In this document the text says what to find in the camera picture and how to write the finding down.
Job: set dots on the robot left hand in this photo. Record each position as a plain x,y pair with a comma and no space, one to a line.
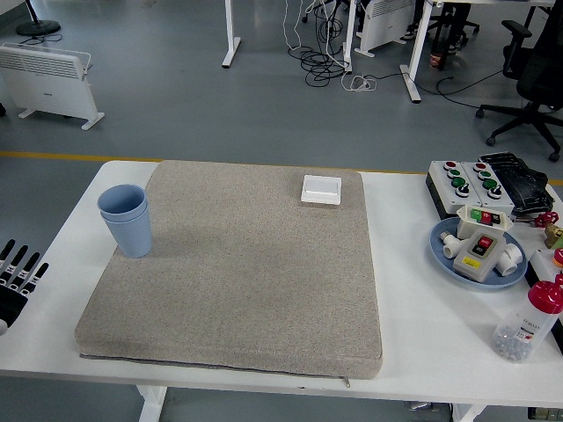
11,299

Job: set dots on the blue ribbed cup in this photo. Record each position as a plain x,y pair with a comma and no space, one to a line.
121,200
132,237

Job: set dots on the white table leg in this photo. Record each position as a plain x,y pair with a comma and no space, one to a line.
466,414
151,406

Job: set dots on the white panel heater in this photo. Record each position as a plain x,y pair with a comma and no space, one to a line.
48,92
382,26

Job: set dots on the grey-brown mat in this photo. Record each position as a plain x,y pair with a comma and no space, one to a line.
264,285

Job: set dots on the black fan stand base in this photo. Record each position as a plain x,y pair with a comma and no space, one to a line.
38,27

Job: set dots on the white desk leg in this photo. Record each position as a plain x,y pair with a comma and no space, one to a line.
348,35
413,57
230,39

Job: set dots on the blue plate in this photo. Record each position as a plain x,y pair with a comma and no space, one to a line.
440,252

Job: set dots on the white pipe fitting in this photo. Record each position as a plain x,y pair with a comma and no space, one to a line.
510,261
449,247

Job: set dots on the white four-button control box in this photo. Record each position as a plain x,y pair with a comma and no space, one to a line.
479,189
444,189

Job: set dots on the person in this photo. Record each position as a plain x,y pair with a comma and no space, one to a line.
410,31

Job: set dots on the red can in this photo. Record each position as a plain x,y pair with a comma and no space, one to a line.
436,60

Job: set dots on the clear bottle red cap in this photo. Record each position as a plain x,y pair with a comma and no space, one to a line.
528,329

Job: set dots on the black foot pedal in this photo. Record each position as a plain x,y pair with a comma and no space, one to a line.
523,180

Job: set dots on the emergency stop button box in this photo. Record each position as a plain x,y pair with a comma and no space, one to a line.
543,261

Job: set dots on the black chair wheel base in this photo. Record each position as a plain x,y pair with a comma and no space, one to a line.
468,24

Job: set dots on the green box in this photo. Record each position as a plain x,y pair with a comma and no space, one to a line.
545,415

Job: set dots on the black office chair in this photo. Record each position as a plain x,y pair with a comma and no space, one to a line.
538,66

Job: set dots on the white wall switch plate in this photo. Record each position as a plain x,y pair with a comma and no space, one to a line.
321,189

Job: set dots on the grey two-button switch box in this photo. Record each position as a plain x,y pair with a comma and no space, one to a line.
473,264

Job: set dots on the cream three-button switch box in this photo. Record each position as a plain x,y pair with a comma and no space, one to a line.
470,224

